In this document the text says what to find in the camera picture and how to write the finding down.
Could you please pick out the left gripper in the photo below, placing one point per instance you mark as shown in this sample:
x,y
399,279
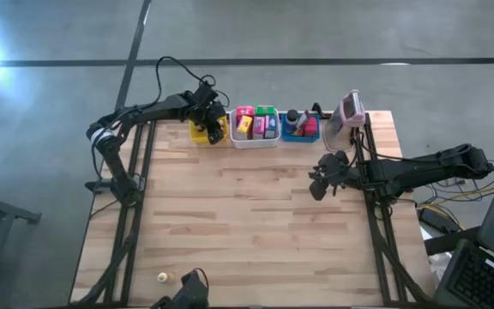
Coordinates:
x,y
208,113

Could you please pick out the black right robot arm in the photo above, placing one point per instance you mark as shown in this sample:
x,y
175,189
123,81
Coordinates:
x,y
423,167

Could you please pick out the black metal stand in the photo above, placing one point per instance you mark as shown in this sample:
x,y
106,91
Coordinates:
x,y
15,212

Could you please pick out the magenta pink carton box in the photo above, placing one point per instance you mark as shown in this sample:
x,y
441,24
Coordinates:
x,y
258,127

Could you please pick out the white plastic basket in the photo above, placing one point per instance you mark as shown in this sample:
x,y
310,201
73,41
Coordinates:
x,y
255,143

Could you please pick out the green carton box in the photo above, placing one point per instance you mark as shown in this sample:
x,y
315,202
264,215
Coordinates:
x,y
265,110

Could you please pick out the blue plastic basket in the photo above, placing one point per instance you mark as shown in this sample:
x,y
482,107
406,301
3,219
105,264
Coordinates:
x,y
298,139

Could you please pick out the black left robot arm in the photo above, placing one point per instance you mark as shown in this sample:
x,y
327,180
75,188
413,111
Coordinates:
x,y
144,112

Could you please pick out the black desk beam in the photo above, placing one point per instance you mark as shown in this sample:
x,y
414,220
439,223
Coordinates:
x,y
448,242

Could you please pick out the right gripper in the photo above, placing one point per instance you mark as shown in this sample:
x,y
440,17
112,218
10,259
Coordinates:
x,y
335,169

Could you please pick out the black aluminium rig frame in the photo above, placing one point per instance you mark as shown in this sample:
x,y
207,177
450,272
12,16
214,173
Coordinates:
x,y
377,240

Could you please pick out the purple label spice jar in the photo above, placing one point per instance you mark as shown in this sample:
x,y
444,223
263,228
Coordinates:
x,y
292,116

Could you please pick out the dark grey open laptop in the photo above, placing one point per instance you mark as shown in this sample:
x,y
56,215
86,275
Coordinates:
x,y
483,281

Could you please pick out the white crumpled object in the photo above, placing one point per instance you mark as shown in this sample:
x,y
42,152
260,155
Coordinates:
x,y
441,264

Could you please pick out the yellow plastic basket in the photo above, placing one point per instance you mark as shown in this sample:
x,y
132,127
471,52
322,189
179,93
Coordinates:
x,y
196,136

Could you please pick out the blue purple carton box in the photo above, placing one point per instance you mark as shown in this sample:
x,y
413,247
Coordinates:
x,y
271,125

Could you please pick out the black power brick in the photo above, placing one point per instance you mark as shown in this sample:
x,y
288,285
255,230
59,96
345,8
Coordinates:
x,y
435,219

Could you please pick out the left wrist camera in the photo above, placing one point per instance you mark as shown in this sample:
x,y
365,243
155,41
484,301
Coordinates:
x,y
206,92

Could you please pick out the yellow box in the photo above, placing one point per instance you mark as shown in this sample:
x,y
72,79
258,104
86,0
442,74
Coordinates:
x,y
244,124

